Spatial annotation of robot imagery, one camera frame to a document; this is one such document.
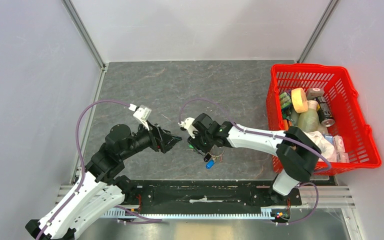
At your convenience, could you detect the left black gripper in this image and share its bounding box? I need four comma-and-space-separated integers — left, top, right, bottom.
120, 118, 183, 160

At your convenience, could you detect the metal keyring with keys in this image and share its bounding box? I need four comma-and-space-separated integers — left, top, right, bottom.
203, 146, 226, 165

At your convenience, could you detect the blue key tag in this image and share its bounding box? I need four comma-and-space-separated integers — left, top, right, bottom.
205, 160, 215, 169

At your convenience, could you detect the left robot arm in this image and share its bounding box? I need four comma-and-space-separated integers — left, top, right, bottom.
25, 124, 182, 240

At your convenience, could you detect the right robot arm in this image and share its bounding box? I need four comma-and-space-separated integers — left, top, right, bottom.
178, 113, 322, 205

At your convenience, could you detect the yellow tape roll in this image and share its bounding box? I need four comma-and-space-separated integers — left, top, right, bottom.
291, 87, 308, 114

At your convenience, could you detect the green bottle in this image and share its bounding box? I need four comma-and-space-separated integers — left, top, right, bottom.
297, 109, 319, 133

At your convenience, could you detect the black drink can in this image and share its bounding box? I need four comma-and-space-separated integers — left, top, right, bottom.
314, 96, 335, 128

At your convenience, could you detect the white crumpled bag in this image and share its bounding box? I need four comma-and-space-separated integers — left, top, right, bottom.
304, 131, 338, 163

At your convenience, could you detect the red plastic basket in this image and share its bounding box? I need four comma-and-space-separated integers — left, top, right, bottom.
266, 63, 382, 176

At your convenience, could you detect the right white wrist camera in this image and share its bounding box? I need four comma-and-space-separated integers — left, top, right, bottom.
178, 117, 198, 139

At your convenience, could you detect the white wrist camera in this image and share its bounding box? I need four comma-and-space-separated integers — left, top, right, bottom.
178, 117, 198, 139
128, 103, 152, 131

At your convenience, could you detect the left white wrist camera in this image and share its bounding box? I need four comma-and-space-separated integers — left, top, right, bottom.
128, 103, 152, 131

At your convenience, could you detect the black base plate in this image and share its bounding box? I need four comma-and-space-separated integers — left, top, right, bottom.
82, 178, 339, 216

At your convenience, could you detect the left aluminium frame post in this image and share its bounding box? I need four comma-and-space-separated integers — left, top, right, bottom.
61, 0, 106, 70

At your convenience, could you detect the aluminium frame post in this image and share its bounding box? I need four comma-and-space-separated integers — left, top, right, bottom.
296, 0, 340, 63
61, 0, 106, 70

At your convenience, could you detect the right aluminium frame post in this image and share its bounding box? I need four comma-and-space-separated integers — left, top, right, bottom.
296, 0, 340, 63

